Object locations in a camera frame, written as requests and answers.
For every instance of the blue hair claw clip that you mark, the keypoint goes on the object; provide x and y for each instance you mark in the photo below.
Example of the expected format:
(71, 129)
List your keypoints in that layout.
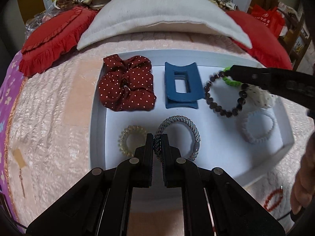
(172, 95)

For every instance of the red shopping bag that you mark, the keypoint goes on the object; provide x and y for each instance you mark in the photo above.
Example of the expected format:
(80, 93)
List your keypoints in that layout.
(268, 19)

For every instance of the white dotted scrunchie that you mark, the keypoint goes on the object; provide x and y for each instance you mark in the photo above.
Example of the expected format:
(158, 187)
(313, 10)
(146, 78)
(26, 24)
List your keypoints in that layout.
(260, 98)

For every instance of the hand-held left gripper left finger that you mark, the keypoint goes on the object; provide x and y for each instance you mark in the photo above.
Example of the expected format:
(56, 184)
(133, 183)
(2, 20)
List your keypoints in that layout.
(149, 152)

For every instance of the person's right hand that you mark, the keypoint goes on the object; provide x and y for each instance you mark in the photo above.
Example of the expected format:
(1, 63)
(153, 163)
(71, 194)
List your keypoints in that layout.
(305, 182)

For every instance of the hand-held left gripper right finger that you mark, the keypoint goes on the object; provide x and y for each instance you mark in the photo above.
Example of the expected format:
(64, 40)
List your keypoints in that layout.
(165, 152)

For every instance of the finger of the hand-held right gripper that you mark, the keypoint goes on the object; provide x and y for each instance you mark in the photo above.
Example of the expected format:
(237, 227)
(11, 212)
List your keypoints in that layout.
(248, 75)

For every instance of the white cardboard box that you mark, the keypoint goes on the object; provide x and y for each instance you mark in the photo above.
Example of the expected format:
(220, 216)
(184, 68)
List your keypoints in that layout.
(221, 152)

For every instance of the clear plastic bag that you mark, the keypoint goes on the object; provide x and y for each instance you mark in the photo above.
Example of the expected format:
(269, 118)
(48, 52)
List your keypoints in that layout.
(40, 22)

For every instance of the dark red polka-dot scrunchie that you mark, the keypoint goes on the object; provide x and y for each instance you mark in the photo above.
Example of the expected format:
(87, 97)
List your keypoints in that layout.
(137, 86)

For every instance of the red ruffled pillow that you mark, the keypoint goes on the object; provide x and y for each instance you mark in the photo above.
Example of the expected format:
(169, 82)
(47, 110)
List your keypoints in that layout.
(260, 36)
(54, 36)

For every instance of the grey white pillow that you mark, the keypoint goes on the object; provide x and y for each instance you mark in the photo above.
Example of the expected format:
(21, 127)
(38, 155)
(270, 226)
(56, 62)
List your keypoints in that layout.
(160, 7)

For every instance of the purple floral sheet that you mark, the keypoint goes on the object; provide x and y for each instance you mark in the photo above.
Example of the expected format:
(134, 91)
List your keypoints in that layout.
(7, 98)

